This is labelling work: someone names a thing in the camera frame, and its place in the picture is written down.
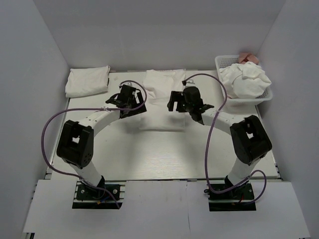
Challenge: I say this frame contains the folded white t-shirt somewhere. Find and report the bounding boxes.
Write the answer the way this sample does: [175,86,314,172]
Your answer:
[65,66,110,98]

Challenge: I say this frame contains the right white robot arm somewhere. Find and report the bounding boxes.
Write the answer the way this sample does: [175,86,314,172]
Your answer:
[167,86,272,199]

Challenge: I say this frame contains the white plastic laundry basket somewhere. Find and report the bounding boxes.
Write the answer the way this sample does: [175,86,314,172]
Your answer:
[215,55,273,106]

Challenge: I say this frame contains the pink cloth behind basket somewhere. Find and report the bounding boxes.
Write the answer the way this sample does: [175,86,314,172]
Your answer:
[238,52,259,65]

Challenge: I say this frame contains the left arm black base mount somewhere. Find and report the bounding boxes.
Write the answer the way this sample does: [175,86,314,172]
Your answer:
[72,182,125,210]

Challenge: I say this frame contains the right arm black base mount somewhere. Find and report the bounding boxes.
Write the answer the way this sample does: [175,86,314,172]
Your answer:
[204,183,256,212]

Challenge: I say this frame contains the crumpled white t-shirt in basket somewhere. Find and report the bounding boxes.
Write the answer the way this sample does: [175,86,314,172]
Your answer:
[220,62,272,99]

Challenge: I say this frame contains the white Coca-Cola print t-shirt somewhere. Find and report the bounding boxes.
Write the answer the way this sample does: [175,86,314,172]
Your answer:
[139,69,186,131]

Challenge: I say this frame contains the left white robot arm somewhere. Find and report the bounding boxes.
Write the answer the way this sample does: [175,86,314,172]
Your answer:
[56,84,147,199]

